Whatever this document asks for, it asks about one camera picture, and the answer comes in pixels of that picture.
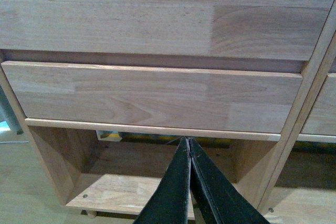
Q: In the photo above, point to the cabinet drawer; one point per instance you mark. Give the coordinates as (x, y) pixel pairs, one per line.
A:
(259, 29)
(223, 100)
(321, 120)

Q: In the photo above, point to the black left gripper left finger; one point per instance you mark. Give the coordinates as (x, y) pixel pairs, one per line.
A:
(169, 203)

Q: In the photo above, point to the right cabinet lower drawer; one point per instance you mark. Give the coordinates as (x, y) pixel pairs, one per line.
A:
(321, 120)

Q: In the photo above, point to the right wooden shelf cabinet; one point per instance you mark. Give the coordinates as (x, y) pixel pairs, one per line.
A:
(314, 75)

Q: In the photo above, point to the wooden shelf cabinet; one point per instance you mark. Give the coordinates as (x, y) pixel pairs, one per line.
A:
(121, 177)
(314, 75)

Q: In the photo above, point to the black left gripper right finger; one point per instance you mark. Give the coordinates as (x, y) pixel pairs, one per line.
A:
(216, 197)

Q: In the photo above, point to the left cabinet upper drawer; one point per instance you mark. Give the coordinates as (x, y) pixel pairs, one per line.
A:
(259, 29)

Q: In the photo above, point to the left cabinet lower drawer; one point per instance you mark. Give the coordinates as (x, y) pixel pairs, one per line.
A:
(223, 100)

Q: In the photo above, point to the left wooden shelf cabinet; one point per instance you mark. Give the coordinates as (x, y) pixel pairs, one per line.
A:
(121, 177)

